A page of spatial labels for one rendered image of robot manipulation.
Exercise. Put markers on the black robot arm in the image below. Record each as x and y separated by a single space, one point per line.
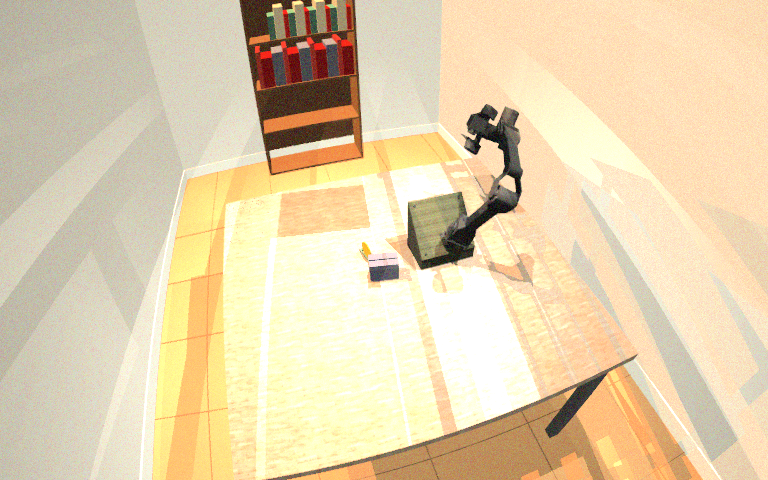
462 231

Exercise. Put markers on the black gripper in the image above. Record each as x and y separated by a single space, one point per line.
472 146

